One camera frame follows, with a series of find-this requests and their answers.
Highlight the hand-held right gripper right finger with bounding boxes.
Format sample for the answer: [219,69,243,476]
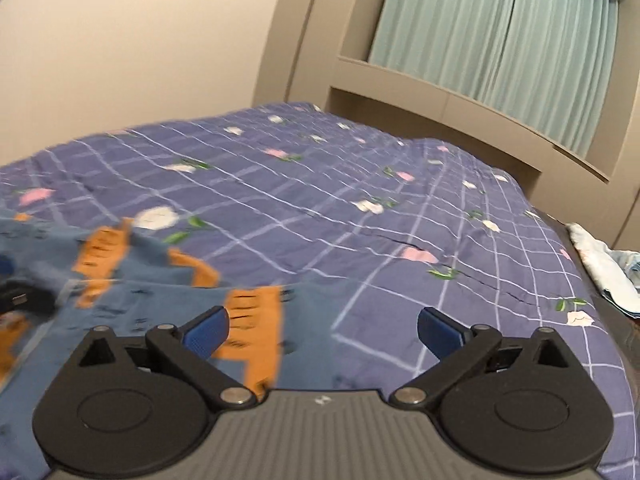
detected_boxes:
[389,306,583,411]

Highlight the teal curtain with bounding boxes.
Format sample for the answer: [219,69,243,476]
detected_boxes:
[367,0,522,101]
[470,0,622,159]

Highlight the light blue crumpled cloth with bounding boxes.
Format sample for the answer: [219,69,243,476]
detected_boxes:
[569,222,640,317]

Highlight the blue pants with orange print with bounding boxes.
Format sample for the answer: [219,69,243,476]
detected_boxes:
[0,212,346,411]

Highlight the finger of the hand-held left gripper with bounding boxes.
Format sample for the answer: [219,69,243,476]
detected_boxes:
[0,282,55,320]

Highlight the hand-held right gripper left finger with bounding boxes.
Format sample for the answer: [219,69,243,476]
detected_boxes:
[67,305,257,411]

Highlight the beige built-in wardrobe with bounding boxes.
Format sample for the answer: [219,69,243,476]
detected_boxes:
[252,0,640,256]

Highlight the purple checked floral quilt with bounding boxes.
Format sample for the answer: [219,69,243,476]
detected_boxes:
[0,101,631,480]

